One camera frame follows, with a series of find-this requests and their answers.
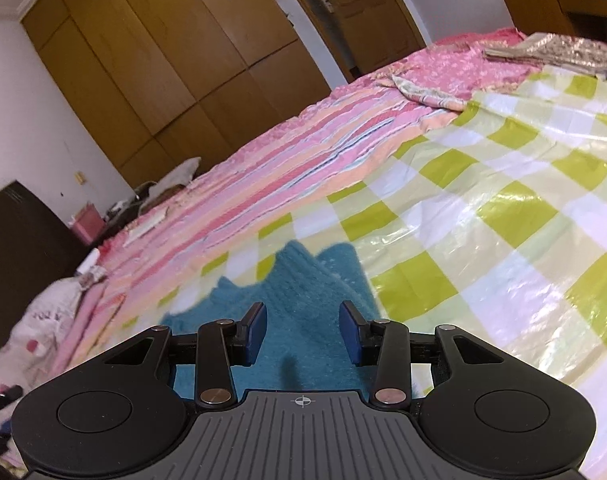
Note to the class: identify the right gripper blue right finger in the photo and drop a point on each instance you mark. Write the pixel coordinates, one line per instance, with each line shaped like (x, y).
(354, 329)

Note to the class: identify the brown wooden wardrobe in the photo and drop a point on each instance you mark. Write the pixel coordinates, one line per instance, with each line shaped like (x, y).
(156, 82)

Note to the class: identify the pink box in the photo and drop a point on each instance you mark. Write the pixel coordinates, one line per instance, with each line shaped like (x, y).
(87, 224)

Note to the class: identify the brown wooden door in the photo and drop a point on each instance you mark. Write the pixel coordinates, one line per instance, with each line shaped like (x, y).
(364, 35)

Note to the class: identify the pink striped bed cover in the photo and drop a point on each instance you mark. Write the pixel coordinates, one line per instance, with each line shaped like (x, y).
(330, 145)

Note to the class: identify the floral folded cloth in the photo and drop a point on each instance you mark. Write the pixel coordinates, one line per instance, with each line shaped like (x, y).
(428, 96)

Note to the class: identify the white pillow pink pattern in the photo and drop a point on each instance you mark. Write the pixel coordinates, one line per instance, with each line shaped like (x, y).
(41, 344)

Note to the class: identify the teal knitted sweater white flowers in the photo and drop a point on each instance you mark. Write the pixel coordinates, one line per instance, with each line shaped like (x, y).
(303, 348)

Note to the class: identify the green white checkered plastic sheet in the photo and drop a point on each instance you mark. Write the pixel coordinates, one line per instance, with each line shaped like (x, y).
(496, 223)

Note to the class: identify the dark wooden headboard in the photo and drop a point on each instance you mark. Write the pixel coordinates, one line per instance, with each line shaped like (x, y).
(36, 249)

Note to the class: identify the beige patterned folded cloth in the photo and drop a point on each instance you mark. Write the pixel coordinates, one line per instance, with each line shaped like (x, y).
(582, 55)

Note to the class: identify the white cloth on nightstand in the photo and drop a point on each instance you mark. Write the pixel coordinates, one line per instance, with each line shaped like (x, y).
(182, 175)

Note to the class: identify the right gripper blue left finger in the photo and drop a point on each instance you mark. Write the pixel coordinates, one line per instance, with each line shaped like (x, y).
(250, 334)

